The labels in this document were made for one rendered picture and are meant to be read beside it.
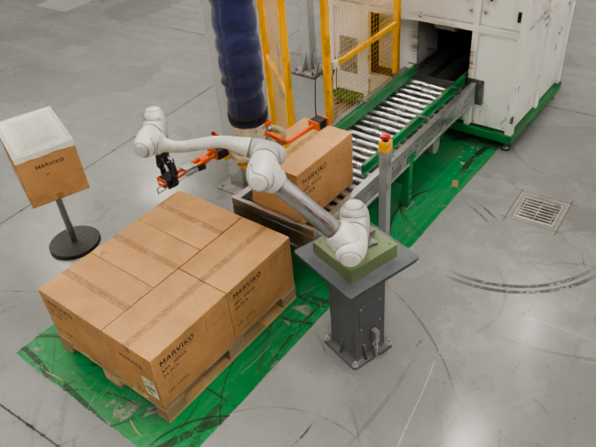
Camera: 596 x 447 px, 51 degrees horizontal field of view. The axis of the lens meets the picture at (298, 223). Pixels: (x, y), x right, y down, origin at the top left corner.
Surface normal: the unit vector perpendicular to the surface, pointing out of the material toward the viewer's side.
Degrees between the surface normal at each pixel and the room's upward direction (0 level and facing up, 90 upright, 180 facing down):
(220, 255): 0
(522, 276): 0
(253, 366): 0
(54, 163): 90
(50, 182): 90
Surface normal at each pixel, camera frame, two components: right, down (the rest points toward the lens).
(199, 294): -0.07, -0.78
